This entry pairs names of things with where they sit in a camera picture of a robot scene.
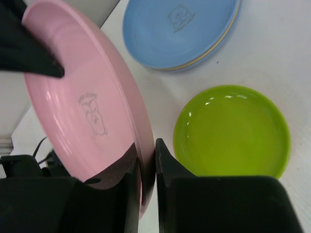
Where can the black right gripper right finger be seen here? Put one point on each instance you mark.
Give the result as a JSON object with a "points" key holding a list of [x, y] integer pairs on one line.
{"points": [[240, 204]]}

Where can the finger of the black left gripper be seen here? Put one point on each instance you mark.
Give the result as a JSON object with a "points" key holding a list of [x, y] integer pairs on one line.
{"points": [[19, 50]]}

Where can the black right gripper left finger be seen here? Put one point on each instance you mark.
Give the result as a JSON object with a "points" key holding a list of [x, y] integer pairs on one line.
{"points": [[33, 203]]}

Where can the green plate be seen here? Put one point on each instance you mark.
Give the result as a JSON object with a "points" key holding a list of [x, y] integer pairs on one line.
{"points": [[232, 130]]}

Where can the pink plate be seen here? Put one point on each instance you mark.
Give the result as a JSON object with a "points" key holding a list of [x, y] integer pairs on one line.
{"points": [[96, 112]]}

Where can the beige plate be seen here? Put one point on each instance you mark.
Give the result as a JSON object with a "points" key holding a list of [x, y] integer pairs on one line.
{"points": [[214, 49]]}

